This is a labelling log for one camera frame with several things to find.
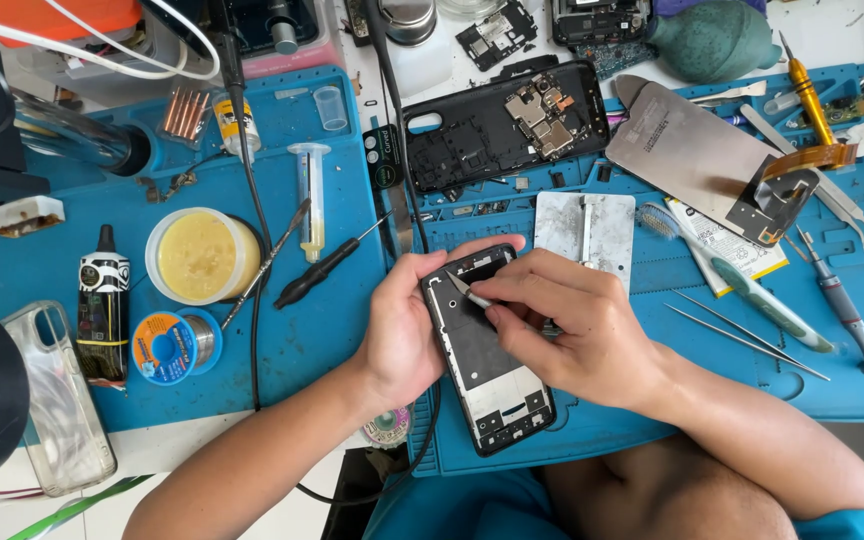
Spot white phone battery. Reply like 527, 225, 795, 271
663, 196, 790, 298

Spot small yellow-label bottle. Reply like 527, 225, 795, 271
210, 93, 263, 165

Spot plain blue silicone work mat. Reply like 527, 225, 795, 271
0, 65, 407, 434

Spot thin metal spudger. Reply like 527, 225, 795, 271
219, 197, 313, 332

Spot green rubber air blower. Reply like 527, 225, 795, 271
642, 0, 785, 86

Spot black handled screwdriver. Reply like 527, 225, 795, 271
273, 209, 396, 311

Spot black phone frame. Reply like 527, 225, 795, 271
420, 243, 558, 458

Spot silver-backed phone screen panel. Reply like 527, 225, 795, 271
605, 74, 859, 249

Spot person's bare leg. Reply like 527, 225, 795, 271
535, 433, 801, 540

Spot black glue tube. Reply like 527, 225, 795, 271
75, 223, 132, 390

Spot green strap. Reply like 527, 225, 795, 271
7, 473, 156, 540

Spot black tweezers packet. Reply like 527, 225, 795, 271
361, 123, 408, 190

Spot person's right hand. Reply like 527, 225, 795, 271
469, 249, 672, 420

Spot yellow precision screwdriver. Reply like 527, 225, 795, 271
777, 30, 840, 148

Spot shiny metal cylinder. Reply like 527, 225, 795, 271
11, 85, 153, 179

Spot white bottle with metal top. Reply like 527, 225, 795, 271
378, 0, 455, 99

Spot clear phone case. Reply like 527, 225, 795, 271
0, 300, 119, 498

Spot green circuit board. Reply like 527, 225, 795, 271
798, 77, 864, 130

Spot grey precision screwdriver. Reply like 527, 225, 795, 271
795, 224, 864, 378

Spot scratched metal fixture plate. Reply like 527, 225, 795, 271
533, 191, 637, 292

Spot blue compartment repair mat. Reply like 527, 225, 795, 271
402, 59, 864, 478

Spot white and teal toothbrush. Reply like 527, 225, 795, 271
637, 203, 837, 354

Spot clear plastic cap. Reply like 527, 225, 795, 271
312, 84, 349, 133

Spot metal scalpel blade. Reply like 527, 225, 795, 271
444, 269, 495, 311

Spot white block with brown residue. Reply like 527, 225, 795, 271
0, 195, 66, 240

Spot disassembled black phone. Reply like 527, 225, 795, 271
549, 0, 655, 48

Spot curved metal tweezers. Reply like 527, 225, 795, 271
738, 103, 864, 253

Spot thin straight metal tweezers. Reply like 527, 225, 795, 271
662, 288, 832, 383

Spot black phone housing with motherboard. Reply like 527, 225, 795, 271
404, 60, 612, 195

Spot pack of copper soldering tips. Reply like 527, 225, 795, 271
160, 85, 213, 144

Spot flat metal pry tool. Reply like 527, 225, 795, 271
690, 79, 769, 107

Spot tub of yellow solder paste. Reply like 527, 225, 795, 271
144, 207, 265, 307

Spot pink tray with tools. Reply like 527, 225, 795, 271
0, 0, 345, 107

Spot blue circuit board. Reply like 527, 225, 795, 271
573, 40, 659, 81

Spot black cable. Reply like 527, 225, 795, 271
205, 0, 444, 507

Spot person's left hand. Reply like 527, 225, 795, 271
351, 233, 528, 421

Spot black plastic cover piece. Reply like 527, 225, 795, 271
489, 53, 561, 84

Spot black phone shield plate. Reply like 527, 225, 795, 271
455, 0, 540, 73

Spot clear flux syringe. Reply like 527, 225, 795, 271
286, 142, 333, 264

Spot pink solder wick spool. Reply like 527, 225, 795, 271
360, 404, 413, 450

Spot white cable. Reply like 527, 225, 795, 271
0, 0, 222, 82

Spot blue solder wire spool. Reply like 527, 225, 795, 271
130, 306, 224, 388

